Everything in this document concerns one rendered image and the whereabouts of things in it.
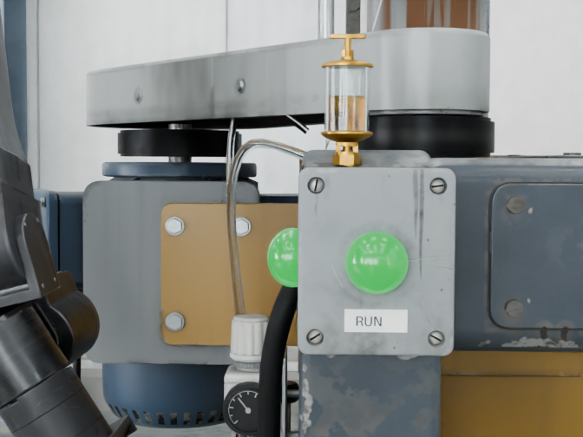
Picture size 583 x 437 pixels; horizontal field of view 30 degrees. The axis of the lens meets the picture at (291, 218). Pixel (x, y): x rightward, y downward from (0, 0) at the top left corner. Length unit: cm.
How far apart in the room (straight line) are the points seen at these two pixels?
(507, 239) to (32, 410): 34
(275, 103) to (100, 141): 508
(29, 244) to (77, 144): 514
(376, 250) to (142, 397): 55
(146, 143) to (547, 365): 42
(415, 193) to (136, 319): 50
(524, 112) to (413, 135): 516
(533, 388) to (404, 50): 33
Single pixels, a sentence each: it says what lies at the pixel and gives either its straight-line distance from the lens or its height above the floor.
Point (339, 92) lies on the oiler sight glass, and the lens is 59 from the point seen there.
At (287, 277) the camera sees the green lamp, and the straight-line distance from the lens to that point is 53.
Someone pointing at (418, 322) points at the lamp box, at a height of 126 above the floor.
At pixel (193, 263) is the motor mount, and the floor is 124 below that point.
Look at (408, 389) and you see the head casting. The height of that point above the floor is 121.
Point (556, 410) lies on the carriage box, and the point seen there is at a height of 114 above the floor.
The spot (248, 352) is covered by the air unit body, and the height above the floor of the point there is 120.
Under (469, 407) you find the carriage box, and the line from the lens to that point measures 89.
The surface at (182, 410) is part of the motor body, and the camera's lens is 102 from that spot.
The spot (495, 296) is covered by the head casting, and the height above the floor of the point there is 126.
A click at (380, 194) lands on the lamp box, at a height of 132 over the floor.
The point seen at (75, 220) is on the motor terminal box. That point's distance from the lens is 99.
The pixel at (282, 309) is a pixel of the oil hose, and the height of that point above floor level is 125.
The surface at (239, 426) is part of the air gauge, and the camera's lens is 78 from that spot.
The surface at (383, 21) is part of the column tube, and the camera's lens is 107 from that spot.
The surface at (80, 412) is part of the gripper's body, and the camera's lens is 75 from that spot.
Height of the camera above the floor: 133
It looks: 3 degrees down
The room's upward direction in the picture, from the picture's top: straight up
